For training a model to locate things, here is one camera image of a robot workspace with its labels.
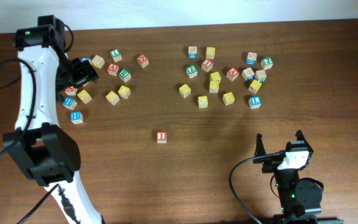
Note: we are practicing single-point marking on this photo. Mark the red i block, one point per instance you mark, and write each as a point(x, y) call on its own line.
point(207, 65)
point(161, 137)

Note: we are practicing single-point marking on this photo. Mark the blue picture block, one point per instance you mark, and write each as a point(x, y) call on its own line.
point(251, 58)
point(192, 52)

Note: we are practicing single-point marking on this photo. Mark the green L block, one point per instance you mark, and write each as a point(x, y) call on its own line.
point(116, 55)

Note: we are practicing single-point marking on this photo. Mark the green R block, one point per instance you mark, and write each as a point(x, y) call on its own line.
point(124, 75)

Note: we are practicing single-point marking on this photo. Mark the blue H block lower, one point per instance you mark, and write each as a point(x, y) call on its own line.
point(76, 117)

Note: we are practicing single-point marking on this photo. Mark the red a block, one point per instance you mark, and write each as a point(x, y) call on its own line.
point(232, 74)
point(113, 69)

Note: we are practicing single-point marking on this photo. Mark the yellow block centre left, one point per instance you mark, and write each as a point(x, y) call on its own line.
point(184, 90)

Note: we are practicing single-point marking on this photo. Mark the blue 5 block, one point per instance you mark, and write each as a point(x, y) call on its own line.
point(83, 59)

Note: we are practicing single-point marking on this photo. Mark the blue sided wooden block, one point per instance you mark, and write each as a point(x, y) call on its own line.
point(248, 74)

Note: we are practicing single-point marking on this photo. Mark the green J block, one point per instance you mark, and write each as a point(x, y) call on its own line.
point(266, 63)

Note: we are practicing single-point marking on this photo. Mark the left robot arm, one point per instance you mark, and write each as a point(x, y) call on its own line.
point(39, 147)

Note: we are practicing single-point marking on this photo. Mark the yellow block far left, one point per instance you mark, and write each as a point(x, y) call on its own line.
point(84, 96)

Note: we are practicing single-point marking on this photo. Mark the green sided wooden block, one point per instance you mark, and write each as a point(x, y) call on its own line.
point(260, 75)

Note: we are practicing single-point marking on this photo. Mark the yellow block left upper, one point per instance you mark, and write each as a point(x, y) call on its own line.
point(124, 91)

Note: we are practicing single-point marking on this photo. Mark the yellow block centre lower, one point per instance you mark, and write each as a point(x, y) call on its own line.
point(214, 86)

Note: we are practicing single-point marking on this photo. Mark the blue H block upper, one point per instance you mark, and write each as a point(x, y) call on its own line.
point(70, 103)

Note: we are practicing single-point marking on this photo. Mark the red Q block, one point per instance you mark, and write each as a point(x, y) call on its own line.
point(142, 60)

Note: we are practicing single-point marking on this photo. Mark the yellow block top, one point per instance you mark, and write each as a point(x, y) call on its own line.
point(210, 52)

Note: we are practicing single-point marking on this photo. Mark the plain wooden block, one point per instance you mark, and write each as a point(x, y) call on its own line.
point(98, 61)

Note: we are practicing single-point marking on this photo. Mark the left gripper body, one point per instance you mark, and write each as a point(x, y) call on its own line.
point(79, 73)

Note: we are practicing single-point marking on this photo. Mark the blue h block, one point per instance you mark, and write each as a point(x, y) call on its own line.
point(76, 117)
point(70, 103)

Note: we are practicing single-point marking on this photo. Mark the yellow block centre upper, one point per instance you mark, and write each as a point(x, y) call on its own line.
point(215, 76)

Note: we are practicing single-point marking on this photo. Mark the green Z block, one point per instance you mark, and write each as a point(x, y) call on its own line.
point(191, 71)

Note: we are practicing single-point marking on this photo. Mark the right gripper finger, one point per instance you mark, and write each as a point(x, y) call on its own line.
point(300, 137)
point(259, 150)

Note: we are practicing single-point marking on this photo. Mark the yellow block left lower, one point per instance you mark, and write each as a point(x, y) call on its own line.
point(112, 97)

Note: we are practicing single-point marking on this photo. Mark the red M block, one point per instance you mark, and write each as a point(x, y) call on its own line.
point(71, 91)

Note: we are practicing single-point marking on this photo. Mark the yellow C block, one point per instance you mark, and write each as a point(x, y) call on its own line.
point(202, 102)

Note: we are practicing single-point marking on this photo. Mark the red A block left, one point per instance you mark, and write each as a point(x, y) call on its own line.
point(113, 69)

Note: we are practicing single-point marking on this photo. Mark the blue picture block right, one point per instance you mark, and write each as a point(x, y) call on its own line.
point(251, 58)

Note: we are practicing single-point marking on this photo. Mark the blue L block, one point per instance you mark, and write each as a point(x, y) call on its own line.
point(255, 102)

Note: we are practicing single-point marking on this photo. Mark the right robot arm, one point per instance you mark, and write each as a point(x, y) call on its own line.
point(300, 198)

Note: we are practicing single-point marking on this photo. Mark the red A block right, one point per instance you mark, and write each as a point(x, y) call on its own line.
point(232, 74)

